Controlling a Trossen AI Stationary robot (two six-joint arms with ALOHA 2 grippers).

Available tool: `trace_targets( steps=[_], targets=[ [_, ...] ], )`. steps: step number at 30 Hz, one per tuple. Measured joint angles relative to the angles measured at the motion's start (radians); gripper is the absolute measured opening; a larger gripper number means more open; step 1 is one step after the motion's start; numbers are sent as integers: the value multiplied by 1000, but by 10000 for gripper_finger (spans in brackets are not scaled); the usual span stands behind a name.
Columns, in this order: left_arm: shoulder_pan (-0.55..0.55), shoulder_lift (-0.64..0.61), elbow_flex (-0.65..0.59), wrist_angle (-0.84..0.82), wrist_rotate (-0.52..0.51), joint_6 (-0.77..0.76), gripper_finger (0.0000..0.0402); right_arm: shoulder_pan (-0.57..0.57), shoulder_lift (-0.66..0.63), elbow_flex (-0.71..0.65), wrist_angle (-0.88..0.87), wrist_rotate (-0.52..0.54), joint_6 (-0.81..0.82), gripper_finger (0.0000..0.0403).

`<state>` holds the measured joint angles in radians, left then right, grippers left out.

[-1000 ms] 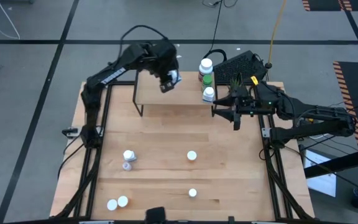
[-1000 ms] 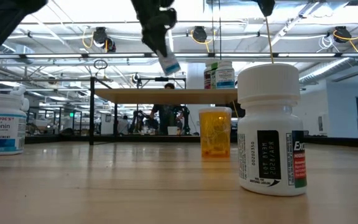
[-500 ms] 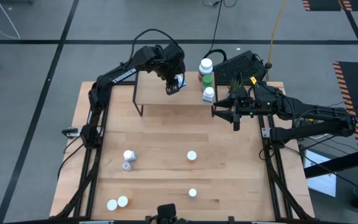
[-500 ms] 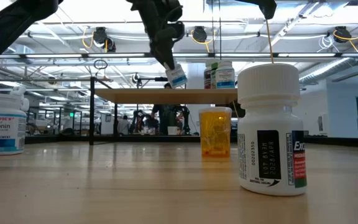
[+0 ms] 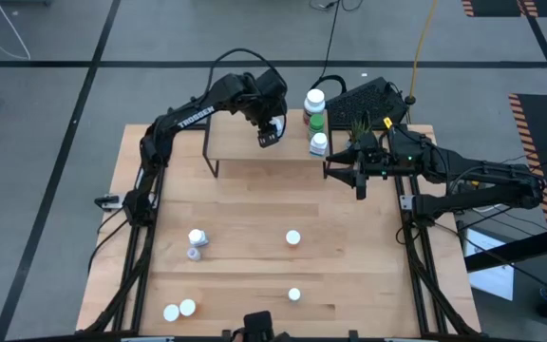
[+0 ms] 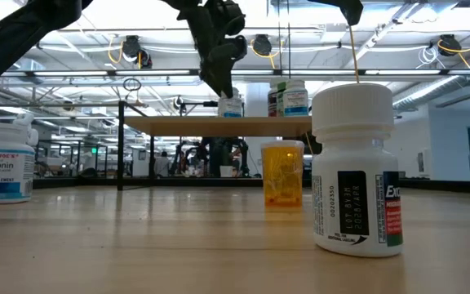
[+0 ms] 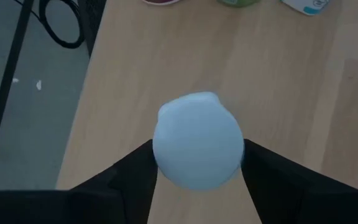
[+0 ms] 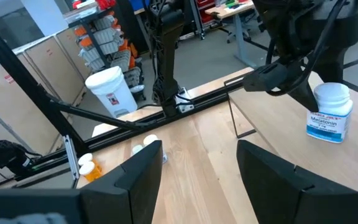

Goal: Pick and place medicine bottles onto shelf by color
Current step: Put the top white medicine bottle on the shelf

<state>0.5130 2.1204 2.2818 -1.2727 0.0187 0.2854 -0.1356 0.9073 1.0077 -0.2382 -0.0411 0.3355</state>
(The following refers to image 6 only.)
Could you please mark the small white bottle blue label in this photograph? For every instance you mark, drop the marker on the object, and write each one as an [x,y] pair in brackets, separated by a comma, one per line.
[231,110]

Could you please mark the wooden shelf black frame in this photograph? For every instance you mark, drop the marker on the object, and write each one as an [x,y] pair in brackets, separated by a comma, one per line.
[198,126]

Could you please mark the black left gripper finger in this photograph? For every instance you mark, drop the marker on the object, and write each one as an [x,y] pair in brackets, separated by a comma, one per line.
[218,73]

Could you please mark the white rounded plastic object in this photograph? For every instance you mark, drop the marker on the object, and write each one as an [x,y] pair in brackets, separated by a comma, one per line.
[31,130]

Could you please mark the white bottle teal label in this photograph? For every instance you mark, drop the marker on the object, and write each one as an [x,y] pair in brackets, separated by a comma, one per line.
[296,102]

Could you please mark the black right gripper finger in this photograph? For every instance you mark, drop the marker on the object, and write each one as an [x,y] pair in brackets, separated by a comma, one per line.
[351,10]

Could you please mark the white headache bottle purple label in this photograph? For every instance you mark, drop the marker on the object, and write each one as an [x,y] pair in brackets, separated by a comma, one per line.
[272,104]

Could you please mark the orange pill bottle white cap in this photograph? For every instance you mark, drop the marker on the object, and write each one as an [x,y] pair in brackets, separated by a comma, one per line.
[282,175]

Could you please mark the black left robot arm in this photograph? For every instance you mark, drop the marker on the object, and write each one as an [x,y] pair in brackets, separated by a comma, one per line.
[10,36]

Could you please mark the person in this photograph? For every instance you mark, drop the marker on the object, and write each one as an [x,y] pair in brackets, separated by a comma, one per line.
[162,163]

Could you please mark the white Excedrin bottle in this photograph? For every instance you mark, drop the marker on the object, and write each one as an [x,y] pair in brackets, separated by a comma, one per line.
[353,163]

